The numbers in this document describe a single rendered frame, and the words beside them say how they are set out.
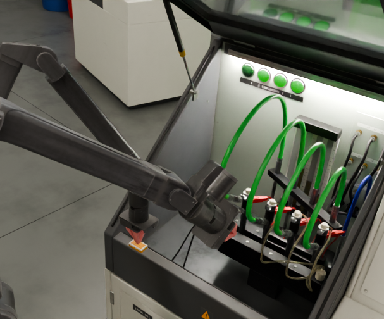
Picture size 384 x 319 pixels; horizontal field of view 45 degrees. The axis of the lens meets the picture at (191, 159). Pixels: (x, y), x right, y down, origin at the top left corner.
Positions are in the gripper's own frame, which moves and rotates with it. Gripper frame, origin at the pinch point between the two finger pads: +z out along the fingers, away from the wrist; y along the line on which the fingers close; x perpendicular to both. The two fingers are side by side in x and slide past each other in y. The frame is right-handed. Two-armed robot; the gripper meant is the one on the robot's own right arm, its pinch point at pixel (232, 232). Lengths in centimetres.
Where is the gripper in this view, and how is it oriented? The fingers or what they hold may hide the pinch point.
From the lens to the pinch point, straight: 108.1
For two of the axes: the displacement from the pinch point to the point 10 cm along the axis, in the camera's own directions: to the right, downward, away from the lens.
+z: 4.9, 3.9, 7.8
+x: -6.3, -4.5, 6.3
